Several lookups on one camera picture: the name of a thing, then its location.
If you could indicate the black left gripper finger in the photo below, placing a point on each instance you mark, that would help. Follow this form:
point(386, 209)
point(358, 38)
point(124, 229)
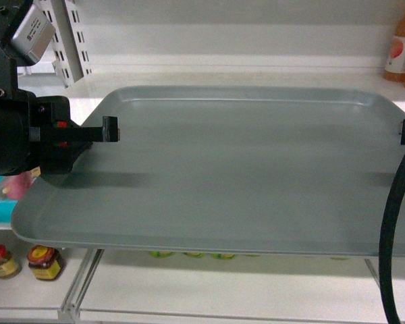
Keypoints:
point(107, 132)

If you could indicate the white slotted shelf upright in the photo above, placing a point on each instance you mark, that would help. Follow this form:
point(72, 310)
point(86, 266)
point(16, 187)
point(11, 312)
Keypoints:
point(69, 42)

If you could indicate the grey rectangular serving tray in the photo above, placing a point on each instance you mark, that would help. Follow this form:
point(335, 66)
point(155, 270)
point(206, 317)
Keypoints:
point(235, 169)

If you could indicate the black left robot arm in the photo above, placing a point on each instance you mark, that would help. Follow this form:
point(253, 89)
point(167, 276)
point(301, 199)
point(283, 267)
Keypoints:
point(15, 155)

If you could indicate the white lower shelf board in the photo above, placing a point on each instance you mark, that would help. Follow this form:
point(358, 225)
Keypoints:
point(137, 287)

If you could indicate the orange juice bottle tall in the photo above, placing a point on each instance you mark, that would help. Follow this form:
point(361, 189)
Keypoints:
point(394, 69)

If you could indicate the teal cartoon snack bag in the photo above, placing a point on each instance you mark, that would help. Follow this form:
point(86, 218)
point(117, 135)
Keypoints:
point(12, 189)

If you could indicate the white upper shelf board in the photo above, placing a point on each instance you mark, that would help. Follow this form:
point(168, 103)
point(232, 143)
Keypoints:
point(104, 80)

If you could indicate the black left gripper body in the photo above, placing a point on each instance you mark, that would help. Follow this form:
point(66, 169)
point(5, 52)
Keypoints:
point(55, 140)

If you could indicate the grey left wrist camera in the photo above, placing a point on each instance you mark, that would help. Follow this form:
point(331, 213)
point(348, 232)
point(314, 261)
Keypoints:
point(33, 34)

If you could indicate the red lid jar left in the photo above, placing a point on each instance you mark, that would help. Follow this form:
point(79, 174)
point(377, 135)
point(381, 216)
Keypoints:
point(9, 267)

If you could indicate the white shelf board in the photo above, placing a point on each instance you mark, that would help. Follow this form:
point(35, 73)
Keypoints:
point(137, 287)
point(104, 80)

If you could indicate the red lid sauce jar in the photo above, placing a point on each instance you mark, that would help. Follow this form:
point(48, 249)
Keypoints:
point(45, 263)

